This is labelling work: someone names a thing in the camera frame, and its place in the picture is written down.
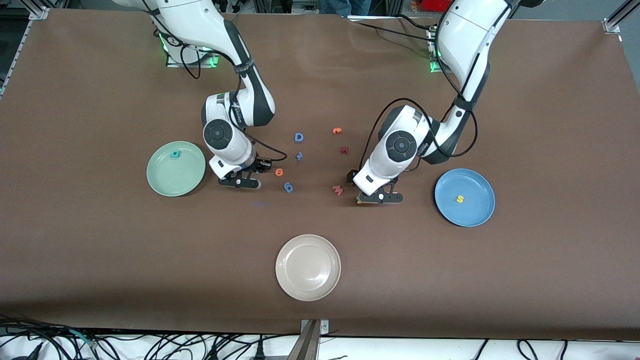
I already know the person in blue jeans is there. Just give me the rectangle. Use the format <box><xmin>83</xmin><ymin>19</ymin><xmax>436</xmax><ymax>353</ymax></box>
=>
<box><xmin>319</xmin><ymin>0</ymin><xmax>374</xmax><ymax>17</ymax></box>

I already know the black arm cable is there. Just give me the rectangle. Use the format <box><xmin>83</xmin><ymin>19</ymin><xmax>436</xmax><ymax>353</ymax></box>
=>
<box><xmin>142</xmin><ymin>0</ymin><xmax>289</xmax><ymax>167</ymax></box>
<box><xmin>358</xmin><ymin>50</ymin><xmax>479</xmax><ymax>174</ymax></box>

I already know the beige plate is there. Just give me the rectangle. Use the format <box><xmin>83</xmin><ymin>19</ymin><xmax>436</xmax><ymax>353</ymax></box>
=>
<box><xmin>274</xmin><ymin>233</ymin><xmax>343</xmax><ymax>303</ymax></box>

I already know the teal cable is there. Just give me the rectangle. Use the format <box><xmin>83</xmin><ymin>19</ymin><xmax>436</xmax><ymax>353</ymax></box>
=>
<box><xmin>67</xmin><ymin>328</ymin><xmax>99</xmax><ymax>350</ymax></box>

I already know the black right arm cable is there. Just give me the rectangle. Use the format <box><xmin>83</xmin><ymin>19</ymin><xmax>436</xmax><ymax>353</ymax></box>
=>
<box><xmin>142</xmin><ymin>0</ymin><xmax>289</xmax><ymax>167</ymax></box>

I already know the blue plate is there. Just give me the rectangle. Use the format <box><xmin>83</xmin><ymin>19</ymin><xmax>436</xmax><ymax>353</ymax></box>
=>
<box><xmin>433</xmin><ymin>168</ymin><xmax>497</xmax><ymax>228</ymax></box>

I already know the black table cable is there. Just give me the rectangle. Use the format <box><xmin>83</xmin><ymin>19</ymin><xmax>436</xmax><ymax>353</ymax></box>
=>
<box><xmin>397</xmin><ymin>13</ymin><xmax>441</xmax><ymax>32</ymax></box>
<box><xmin>349</xmin><ymin>19</ymin><xmax>437</xmax><ymax>42</ymax></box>

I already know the pale green plate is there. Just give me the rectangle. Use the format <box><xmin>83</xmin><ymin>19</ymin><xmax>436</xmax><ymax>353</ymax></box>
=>
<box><xmin>146</xmin><ymin>140</ymin><xmax>207</xmax><ymax>198</ymax></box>

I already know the silver metal bracket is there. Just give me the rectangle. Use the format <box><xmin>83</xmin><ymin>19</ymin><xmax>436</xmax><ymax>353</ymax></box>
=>
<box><xmin>286</xmin><ymin>318</ymin><xmax>331</xmax><ymax>360</ymax></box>

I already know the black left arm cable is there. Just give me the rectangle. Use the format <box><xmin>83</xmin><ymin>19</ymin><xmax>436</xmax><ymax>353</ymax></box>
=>
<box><xmin>358</xmin><ymin>50</ymin><xmax>479</xmax><ymax>174</ymax></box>

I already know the red box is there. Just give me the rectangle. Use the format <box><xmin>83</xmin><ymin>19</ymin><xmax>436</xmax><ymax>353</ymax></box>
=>
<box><xmin>419</xmin><ymin>0</ymin><xmax>458</xmax><ymax>13</ymax></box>

